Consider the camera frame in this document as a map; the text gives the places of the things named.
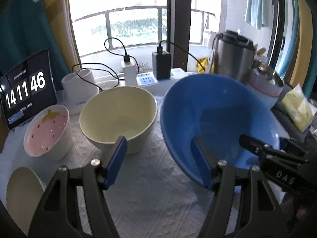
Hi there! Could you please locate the black tablet with clock display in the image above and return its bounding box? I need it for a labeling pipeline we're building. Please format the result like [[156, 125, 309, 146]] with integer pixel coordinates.
[[0, 49, 58, 130]]

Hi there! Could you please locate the white desk lamp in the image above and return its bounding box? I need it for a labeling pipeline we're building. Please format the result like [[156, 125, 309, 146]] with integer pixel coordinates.
[[32, 0, 101, 116]]

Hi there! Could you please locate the black charger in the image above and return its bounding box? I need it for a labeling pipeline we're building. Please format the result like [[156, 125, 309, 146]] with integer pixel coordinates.
[[152, 52, 172, 80]]

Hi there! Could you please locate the hanging light blue towel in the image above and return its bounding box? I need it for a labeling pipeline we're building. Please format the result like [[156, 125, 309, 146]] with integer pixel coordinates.
[[244, 0, 273, 30]]

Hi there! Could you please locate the pink bowl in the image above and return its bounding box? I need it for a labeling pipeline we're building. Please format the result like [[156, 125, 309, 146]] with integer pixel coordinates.
[[248, 72, 285, 98]]

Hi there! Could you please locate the narrow yellow curtain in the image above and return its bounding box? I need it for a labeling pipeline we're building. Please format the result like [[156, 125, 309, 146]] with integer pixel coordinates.
[[296, 0, 317, 97]]

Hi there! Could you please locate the yellow tissue pack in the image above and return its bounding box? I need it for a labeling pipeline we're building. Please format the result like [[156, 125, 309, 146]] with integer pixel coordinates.
[[281, 84, 315, 132]]

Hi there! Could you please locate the wide teal curtain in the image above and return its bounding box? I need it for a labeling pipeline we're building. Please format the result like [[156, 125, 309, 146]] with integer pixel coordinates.
[[0, 0, 71, 91]]

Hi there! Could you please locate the stainless steel bowl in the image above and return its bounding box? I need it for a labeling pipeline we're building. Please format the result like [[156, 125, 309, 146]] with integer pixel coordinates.
[[251, 62, 285, 88]]

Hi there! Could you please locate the white power strip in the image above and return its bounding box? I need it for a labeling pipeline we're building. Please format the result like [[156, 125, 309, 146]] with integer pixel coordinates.
[[95, 68, 191, 92]]

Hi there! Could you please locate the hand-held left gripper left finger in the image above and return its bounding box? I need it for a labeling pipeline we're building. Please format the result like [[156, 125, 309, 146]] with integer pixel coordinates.
[[27, 136, 128, 238]]

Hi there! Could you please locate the balcony railing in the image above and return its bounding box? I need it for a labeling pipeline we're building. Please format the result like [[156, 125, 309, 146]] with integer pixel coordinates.
[[71, 5, 216, 57]]

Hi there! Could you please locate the yellow plastic bag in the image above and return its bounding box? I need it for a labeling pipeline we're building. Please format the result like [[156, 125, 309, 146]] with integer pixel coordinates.
[[197, 57, 211, 73]]

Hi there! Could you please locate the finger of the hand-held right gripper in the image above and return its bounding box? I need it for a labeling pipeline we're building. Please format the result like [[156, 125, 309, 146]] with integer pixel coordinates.
[[279, 137, 310, 159], [239, 134, 274, 159]]

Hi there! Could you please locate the white charger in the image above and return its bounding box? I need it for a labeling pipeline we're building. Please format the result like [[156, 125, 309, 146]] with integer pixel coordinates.
[[121, 59, 137, 86]]

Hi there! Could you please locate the large blue bowl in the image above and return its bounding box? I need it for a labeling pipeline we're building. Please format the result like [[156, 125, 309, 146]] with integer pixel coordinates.
[[160, 74, 281, 190]]

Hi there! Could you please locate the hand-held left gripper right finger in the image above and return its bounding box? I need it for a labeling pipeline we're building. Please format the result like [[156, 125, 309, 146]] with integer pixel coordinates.
[[191, 137, 291, 238]]

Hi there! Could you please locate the cream bowl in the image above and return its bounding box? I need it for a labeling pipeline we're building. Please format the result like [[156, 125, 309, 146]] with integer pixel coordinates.
[[79, 86, 158, 154]]

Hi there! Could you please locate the white strawberry print bowl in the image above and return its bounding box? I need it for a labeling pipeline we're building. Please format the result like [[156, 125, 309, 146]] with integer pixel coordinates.
[[23, 105, 73, 160]]

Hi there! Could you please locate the brown cardboard box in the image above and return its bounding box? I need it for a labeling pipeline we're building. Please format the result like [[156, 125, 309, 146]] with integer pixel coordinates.
[[0, 125, 9, 154]]

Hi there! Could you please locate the cream plate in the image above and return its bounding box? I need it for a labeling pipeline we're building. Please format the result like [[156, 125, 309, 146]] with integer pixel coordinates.
[[6, 167, 47, 231]]

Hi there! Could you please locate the dark window frame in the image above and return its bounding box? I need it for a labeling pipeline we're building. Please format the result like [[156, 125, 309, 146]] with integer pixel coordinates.
[[167, 0, 192, 71], [271, 0, 296, 70]]

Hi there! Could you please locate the white textured tablecloth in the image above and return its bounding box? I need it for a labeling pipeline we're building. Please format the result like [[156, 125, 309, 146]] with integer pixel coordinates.
[[0, 89, 298, 238]]

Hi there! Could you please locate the black cable of white charger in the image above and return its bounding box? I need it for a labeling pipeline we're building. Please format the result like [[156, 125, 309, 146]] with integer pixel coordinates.
[[72, 38, 130, 93]]

